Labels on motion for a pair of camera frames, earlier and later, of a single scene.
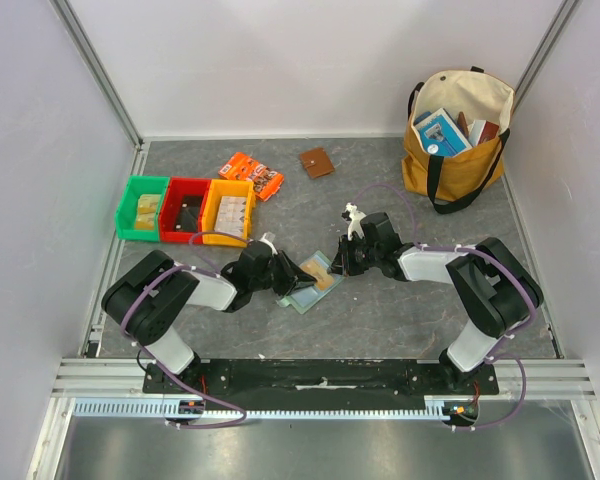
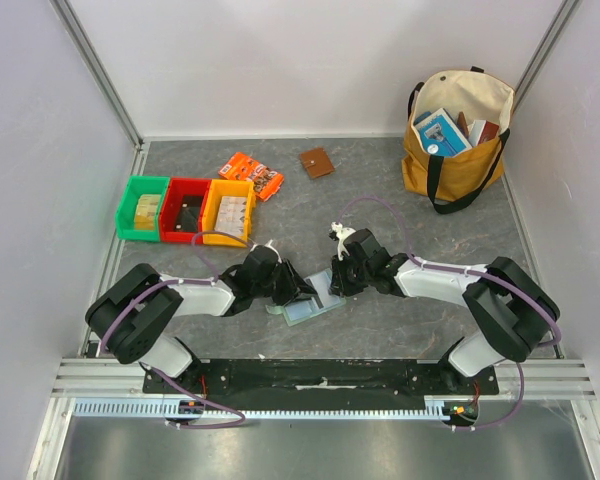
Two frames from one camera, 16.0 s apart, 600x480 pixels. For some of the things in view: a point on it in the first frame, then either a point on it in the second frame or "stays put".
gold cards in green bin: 148,206 stays put
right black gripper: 353,256 -> 340,275
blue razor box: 441,136 stays put
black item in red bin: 188,216 stays put
